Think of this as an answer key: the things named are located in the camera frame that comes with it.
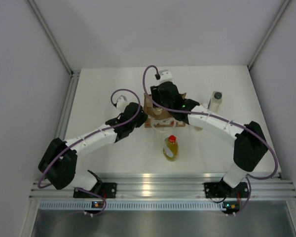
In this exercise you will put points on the white slotted cable duct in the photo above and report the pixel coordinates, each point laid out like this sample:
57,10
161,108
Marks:
114,205

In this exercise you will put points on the burlap watermelon print canvas bag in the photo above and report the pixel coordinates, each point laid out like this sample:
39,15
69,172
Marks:
162,123

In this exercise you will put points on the right aluminium frame post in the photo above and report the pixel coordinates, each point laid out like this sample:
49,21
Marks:
284,6

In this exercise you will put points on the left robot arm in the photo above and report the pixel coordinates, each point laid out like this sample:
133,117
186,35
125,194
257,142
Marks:
60,163

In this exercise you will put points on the aluminium frame post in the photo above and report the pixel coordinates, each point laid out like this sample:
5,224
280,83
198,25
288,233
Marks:
284,6
50,36

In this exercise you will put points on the grey-capped clear bottle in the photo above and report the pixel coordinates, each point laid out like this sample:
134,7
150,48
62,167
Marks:
215,101

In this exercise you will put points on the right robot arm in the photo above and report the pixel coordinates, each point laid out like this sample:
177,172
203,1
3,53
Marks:
246,139

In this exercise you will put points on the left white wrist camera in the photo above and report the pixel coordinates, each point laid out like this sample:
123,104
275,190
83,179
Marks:
121,103

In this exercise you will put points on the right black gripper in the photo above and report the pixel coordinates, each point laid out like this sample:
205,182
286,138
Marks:
155,94

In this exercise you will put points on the red-capped yellow bottle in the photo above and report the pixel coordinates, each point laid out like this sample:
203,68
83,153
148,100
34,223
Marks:
170,148

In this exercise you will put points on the left aluminium frame post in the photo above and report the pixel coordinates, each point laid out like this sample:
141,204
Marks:
50,36

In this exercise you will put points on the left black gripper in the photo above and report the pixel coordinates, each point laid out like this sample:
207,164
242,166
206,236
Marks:
141,120

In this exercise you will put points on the aluminium mounting rail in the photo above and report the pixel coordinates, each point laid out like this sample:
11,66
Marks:
190,186

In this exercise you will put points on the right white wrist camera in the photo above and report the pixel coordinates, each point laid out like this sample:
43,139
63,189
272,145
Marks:
163,76

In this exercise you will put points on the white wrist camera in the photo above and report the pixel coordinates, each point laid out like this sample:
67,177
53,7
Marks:
163,76
121,103

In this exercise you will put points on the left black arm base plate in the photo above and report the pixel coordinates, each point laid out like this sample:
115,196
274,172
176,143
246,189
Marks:
105,190

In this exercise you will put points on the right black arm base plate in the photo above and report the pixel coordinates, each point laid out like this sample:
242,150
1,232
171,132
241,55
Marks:
217,191

